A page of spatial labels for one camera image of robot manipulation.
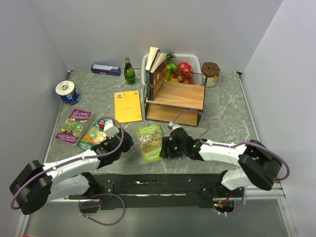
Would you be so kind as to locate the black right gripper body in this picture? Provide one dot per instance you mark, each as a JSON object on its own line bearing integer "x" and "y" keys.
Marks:
{"x": 174, "y": 151}

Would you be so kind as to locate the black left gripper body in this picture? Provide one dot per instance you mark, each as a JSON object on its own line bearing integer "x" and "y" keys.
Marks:
{"x": 129, "y": 144}

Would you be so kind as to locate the green 65-storey treehouse book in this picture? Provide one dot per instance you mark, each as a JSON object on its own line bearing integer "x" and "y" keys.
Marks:
{"x": 150, "y": 138}

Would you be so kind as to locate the brown Edward Tulane book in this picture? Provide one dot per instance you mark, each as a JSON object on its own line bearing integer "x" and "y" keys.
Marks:
{"x": 157, "y": 76}

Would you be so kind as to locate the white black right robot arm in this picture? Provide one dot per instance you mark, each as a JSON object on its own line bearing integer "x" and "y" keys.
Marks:
{"x": 255, "y": 164}

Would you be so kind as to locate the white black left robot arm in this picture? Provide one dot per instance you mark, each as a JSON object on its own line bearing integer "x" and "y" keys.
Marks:
{"x": 39, "y": 183}

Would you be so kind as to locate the green 104-storey treehouse book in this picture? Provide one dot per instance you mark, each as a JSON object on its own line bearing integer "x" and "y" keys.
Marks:
{"x": 94, "y": 136}

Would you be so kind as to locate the wooden two-tier shelf rack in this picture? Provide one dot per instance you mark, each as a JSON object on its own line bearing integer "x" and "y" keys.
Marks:
{"x": 178, "y": 102}

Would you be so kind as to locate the purple 117-storey treehouse book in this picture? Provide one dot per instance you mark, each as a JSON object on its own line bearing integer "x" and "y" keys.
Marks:
{"x": 75, "y": 127}

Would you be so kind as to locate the yellow book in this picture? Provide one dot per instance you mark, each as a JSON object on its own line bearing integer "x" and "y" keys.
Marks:
{"x": 127, "y": 106}

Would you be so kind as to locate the blue tin can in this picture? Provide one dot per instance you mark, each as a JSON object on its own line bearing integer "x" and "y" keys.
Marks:
{"x": 71, "y": 99}

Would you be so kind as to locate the green glass bottle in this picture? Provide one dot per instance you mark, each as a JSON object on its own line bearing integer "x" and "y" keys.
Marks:
{"x": 129, "y": 73}

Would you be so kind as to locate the toy dragon fruit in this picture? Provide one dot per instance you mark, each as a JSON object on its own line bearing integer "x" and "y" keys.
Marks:
{"x": 185, "y": 70}

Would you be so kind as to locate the purple rectangular box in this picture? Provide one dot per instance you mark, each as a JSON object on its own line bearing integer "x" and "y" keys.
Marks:
{"x": 108, "y": 70}

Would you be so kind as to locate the toy green apple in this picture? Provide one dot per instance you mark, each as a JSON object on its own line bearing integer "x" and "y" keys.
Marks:
{"x": 170, "y": 67}

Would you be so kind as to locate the jar with brown lid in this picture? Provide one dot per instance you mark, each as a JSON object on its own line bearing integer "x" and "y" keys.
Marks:
{"x": 211, "y": 71}

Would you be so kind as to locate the white plastic fruit basket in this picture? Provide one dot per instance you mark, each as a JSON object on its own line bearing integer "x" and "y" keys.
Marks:
{"x": 192, "y": 60}

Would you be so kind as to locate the toy pineapple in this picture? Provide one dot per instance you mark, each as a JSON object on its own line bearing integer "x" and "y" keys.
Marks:
{"x": 169, "y": 56}

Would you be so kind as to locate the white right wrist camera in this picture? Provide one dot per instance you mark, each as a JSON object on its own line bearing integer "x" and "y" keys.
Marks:
{"x": 172, "y": 126}

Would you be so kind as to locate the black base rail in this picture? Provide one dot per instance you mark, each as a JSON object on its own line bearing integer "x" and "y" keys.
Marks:
{"x": 159, "y": 190}

